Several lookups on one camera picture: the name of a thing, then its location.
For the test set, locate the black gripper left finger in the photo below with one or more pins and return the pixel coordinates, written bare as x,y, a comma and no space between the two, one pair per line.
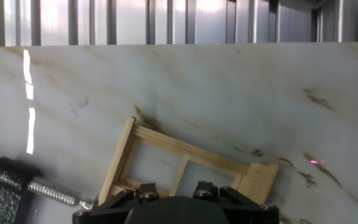
104,211

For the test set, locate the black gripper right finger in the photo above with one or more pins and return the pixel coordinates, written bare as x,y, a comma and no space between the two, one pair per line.
250,211

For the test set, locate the wooden sliding window model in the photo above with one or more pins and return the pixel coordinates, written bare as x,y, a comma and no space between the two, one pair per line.
166,143

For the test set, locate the black C-clamp with steel screw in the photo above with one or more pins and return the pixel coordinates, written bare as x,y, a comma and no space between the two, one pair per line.
11,177

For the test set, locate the white marble pattern board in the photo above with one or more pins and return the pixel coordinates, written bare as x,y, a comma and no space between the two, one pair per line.
228,93

